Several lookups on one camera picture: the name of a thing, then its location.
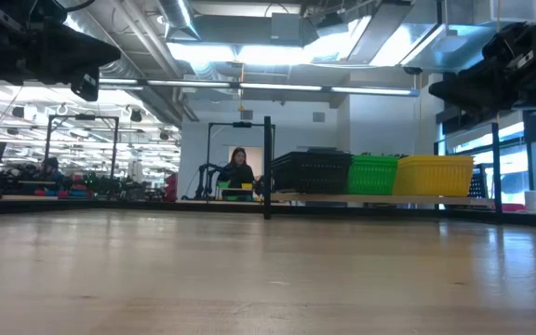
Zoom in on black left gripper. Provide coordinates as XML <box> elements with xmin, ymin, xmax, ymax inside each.
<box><xmin>0</xmin><ymin>25</ymin><xmax>121</xmax><ymax>102</ymax></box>

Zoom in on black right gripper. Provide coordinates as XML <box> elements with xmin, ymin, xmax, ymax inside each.
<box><xmin>428</xmin><ymin>25</ymin><xmax>536</xmax><ymax>120</ymax></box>

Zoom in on black plastic basket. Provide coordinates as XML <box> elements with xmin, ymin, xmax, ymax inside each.
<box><xmin>271</xmin><ymin>155</ymin><xmax>354</xmax><ymax>195</ymax></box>
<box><xmin>271</xmin><ymin>147</ymin><xmax>354</xmax><ymax>159</ymax></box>

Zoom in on black perforated panel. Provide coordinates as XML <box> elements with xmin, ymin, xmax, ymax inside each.
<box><xmin>466</xmin><ymin>163</ymin><xmax>489</xmax><ymax>200</ymax></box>

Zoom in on person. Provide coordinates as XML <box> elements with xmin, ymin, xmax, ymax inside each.
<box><xmin>218</xmin><ymin>146</ymin><xmax>257</xmax><ymax>202</ymax></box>
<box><xmin>41</xmin><ymin>156</ymin><xmax>63</xmax><ymax>183</ymax></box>

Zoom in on cluttered workbench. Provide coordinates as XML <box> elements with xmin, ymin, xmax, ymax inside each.
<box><xmin>0</xmin><ymin>171</ymin><xmax>167</xmax><ymax>202</ymax></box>

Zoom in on grey ceiling air unit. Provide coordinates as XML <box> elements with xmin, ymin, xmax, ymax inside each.
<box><xmin>270</xmin><ymin>12</ymin><xmax>304</xmax><ymax>47</ymax></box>

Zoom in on long ceiling light bar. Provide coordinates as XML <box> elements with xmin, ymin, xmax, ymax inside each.
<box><xmin>98</xmin><ymin>77</ymin><xmax>422</xmax><ymax>98</ymax></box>

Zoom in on silver ventilation duct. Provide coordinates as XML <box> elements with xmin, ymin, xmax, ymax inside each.
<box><xmin>158</xmin><ymin>0</ymin><xmax>202</xmax><ymax>41</ymax></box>

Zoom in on black aluminium rig frame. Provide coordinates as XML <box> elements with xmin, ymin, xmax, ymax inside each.
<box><xmin>0</xmin><ymin>197</ymin><xmax>536</xmax><ymax>230</ymax></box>

